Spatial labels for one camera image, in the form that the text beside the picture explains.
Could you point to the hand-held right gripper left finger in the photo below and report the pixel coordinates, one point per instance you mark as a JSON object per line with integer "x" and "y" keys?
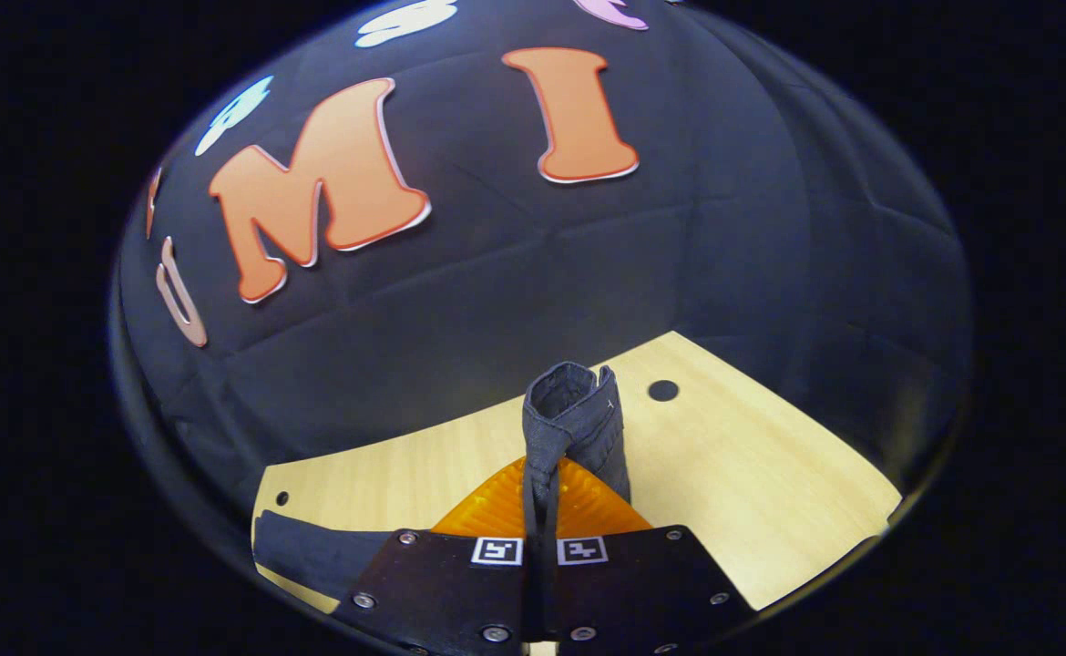
{"x": 446, "y": 592}

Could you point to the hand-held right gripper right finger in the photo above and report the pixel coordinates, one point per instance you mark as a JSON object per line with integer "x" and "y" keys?
{"x": 633, "y": 588}

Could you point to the dark blue jeans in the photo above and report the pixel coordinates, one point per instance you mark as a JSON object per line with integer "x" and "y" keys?
{"x": 574, "y": 410}

